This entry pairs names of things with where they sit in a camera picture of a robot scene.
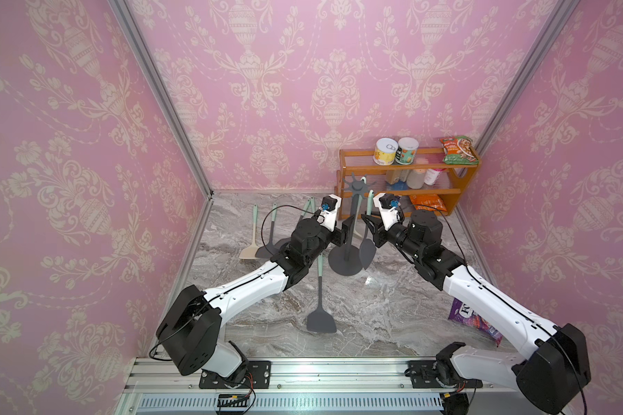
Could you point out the orange snack bag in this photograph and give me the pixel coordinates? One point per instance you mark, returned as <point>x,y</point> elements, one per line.
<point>432,203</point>

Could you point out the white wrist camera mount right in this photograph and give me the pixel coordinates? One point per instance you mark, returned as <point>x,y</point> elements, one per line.
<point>389,208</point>

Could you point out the purple Foxs candy bag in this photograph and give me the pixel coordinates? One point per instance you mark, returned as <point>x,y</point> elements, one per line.
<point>465,315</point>

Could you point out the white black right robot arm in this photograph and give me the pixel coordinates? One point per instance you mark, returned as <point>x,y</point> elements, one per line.
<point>550,366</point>

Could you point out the yellow pineapple can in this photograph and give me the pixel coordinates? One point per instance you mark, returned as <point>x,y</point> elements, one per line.
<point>385,151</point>

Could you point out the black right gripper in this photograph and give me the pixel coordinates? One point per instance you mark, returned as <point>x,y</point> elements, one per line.
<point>379,233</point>

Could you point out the red green snack bag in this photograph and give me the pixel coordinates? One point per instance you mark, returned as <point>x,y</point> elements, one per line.
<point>458,151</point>

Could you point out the green label can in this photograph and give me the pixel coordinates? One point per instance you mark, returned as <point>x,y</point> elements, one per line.
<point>407,148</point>

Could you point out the grey utensil rack stand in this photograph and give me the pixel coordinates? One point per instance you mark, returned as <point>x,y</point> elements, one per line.
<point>345,260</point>

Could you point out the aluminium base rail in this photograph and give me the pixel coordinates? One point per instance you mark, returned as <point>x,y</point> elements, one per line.
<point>333,385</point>

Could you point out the mint grey ladle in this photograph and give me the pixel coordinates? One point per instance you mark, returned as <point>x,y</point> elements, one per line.
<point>367,250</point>

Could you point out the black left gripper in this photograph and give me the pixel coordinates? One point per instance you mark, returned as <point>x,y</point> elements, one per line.
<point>342,236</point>

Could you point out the pink lid white jar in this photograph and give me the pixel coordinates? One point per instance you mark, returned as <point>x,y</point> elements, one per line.
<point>416,178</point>

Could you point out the mint grey solid spatula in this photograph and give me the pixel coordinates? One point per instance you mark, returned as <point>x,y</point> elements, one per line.
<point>320,321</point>

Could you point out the wooden three-tier shelf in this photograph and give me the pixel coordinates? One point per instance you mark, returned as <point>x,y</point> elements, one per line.
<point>451,185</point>

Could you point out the mint grey slotted turner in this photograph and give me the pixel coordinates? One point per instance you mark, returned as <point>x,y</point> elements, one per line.
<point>268,249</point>

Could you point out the mint beige scraper spatula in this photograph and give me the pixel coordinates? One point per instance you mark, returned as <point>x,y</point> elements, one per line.
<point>249,252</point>

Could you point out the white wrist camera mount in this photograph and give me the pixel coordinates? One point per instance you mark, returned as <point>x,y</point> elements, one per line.
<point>389,208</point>
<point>329,209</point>

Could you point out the white pink bottle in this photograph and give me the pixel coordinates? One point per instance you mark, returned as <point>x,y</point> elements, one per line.
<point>431,177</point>

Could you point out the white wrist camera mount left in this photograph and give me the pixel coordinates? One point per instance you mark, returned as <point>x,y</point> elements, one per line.
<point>329,209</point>

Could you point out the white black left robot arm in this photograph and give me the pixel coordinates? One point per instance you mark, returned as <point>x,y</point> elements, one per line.
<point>189,332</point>

